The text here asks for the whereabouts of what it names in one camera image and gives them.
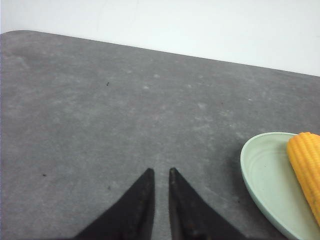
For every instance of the yellow corn cob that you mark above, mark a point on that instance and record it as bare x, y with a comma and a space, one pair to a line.
303, 151

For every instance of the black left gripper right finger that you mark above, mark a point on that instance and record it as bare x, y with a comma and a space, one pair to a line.
191, 218

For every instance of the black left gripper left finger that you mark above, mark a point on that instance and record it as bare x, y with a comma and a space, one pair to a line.
130, 218

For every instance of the light green plate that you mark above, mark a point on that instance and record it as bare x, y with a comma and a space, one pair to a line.
274, 188

